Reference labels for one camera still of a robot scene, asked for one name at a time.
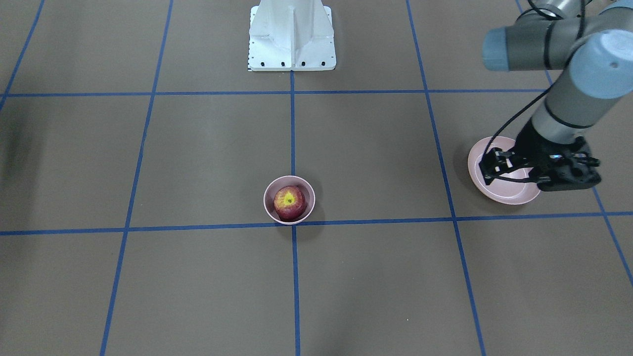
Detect pink plate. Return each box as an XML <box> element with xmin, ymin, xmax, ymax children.
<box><xmin>467</xmin><ymin>136</ymin><xmax>541</xmax><ymax>205</ymax></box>

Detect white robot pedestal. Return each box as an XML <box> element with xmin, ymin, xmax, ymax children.
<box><xmin>247</xmin><ymin>0</ymin><xmax>337</xmax><ymax>72</ymax></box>

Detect pink bowl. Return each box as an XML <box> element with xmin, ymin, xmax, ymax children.
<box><xmin>263</xmin><ymin>175</ymin><xmax>316</xmax><ymax>225</ymax></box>

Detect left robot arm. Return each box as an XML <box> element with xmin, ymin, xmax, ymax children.
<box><xmin>478</xmin><ymin>0</ymin><xmax>633</xmax><ymax>191</ymax></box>

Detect red apple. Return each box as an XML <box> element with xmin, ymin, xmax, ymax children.
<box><xmin>273</xmin><ymin>185</ymin><xmax>307</xmax><ymax>221</ymax></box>

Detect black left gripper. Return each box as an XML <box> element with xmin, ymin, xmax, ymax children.
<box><xmin>477</xmin><ymin>119</ymin><xmax>567</xmax><ymax>185</ymax></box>

